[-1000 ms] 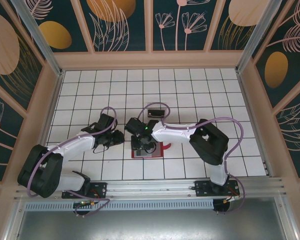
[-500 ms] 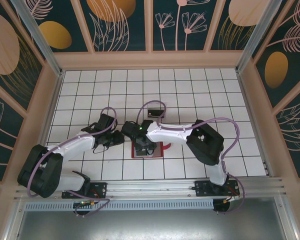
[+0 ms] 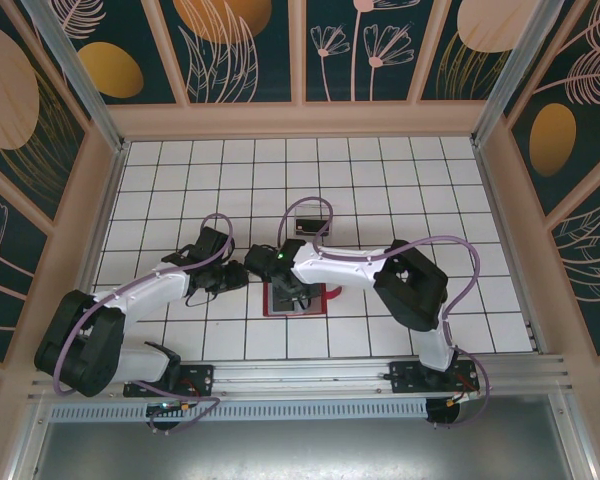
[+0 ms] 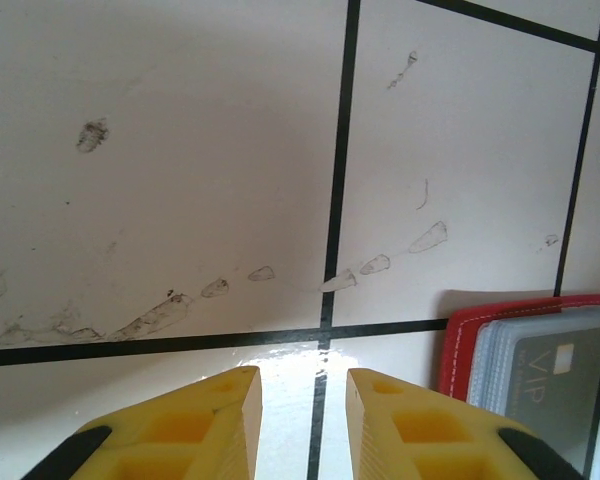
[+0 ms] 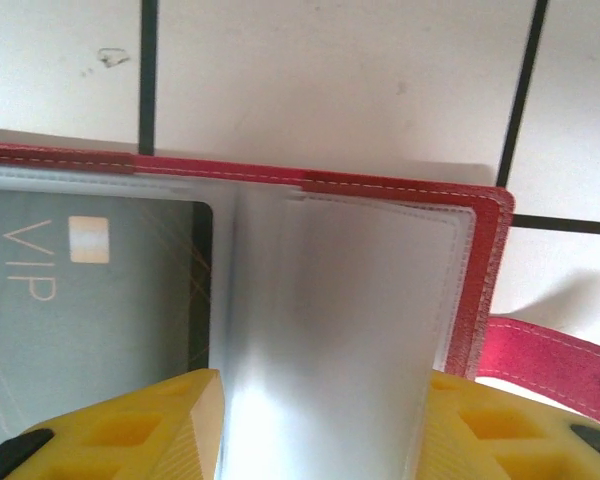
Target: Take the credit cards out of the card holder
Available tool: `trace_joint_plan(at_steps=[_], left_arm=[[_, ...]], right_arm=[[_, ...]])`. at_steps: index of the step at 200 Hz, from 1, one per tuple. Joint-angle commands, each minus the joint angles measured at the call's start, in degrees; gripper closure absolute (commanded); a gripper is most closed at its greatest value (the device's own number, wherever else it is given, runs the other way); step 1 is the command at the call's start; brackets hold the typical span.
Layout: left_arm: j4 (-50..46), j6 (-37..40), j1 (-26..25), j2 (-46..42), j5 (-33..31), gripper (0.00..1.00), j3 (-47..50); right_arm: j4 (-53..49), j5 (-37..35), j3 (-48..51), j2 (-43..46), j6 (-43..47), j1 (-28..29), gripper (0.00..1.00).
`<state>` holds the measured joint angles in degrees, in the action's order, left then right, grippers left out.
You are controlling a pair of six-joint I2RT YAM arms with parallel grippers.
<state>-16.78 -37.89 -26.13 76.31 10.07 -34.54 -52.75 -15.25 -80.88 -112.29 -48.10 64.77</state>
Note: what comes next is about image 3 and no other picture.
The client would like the red leather card holder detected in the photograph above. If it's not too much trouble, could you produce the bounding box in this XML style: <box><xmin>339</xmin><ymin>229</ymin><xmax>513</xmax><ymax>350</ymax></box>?
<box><xmin>262</xmin><ymin>279</ymin><xmax>347</xmax><ymax>319</ymax></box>

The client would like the black credit card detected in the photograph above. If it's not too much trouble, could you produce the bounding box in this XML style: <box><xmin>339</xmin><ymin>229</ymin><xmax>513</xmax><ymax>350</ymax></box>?
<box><xmin>297</xmin><ymin>217</ymin><xmax>329</xmax><ymax>236</ymax></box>

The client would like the clear acrylic card stand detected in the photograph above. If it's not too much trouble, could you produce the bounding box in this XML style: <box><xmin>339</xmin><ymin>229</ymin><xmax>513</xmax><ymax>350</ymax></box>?
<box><xmin>292</xmin><ymin>198</ymin><xmax>335</xmax><ymax>240</ymax></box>

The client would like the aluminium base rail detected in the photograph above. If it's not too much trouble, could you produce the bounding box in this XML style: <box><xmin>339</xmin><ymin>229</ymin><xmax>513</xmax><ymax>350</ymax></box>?
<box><xmin>27</xmin><ymin>354</ymin><xmax>574</xmax><ymax>401</ymax></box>

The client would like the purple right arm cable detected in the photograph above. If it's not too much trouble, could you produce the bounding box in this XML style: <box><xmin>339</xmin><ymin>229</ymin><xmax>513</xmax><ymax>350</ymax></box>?
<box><xmin>277</xmin><ymin>196</ymin><xmax>491</xmax><ymax>430</ymax></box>

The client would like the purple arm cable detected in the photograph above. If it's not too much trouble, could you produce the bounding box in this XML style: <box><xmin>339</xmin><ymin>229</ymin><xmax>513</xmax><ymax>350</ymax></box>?
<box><xmin>52</xmin><ymin>212</ymin><xmax>237</xmax><ymax>435</ymax></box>
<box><xmin>277</xmin><ymin>196</ymin><xmax>491</xmax><ymax>430</ymax></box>

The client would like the slotted grey cable duct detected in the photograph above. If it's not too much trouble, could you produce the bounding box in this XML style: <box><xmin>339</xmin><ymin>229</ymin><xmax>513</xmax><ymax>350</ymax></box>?
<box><xmin>49</xmin><ymin>399</ymin><xmax>429</xmax><ymax>421</ymax></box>

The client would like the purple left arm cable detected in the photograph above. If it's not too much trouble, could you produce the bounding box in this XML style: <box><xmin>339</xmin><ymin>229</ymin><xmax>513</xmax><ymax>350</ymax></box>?
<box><xmin>52</xmin><ymin>212</ymin><xmax>237</xmax><ymax>435</ymax></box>

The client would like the aluminium frame post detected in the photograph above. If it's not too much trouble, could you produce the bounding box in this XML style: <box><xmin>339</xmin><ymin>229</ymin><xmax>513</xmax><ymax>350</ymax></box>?
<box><xmin>19</xmin><ymin>0</ymin><xmax>127</xmax><ymax>152</ymax></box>
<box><xmin>471</xmin><ymin>0</ymin><xmax>581</xmax><ymax>147</ymax></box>

